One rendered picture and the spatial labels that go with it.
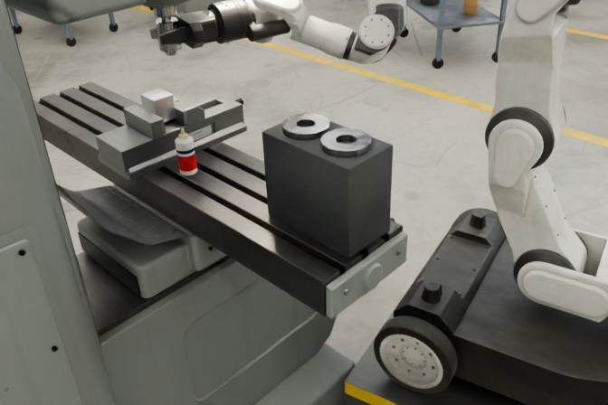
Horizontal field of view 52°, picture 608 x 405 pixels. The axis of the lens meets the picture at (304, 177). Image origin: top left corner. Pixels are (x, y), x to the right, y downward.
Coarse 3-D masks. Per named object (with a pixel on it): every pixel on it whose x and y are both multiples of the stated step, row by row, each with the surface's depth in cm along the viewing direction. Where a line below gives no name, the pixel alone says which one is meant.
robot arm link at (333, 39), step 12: (312, 24) 139; (324, 24) 139; (336, 24) 140; (312, 36) 139; (324, 36) 139; (336, 36) 138; (348, 36) 138; (324, 48) 140; (336, 48) 139; (348, 48) 139; (360, 48) 136; (384, 48) 136; (360, 60) 140; (372, 60) 143
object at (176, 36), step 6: (174, 30) 130; (180, 30) 130; (186, 30) 131; (162, 36) 128; (168, 36) 129; (174, 36) 130; (180, 36) 130; (186, 36) 130; (162, 42) 129; (168, 42) 130; (174, 42) 130; (180, 42) 131
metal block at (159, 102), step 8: (144, 96) 145; (152, 96) 145; (160, 96) 145; (168, 96) 145; (144, 104) 147; (152, 104) 144; (160, 104) 144; (168, 104) 146; (152, 112) 145; (160, 112) 145; (168, 112) 146
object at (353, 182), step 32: (288, 128) 114; (320, 128) 114; (352, 128) 113; (288, 160) 114; (320, 160) 108; (352, 160) 106; (384, 160) 110; (288, 192) 118; (320, 192) 111; (352, 192) 106; (384, 192) 113; (288, 224) 123; (320, 224) 115; (352, 224) 110; (384, 224) 117
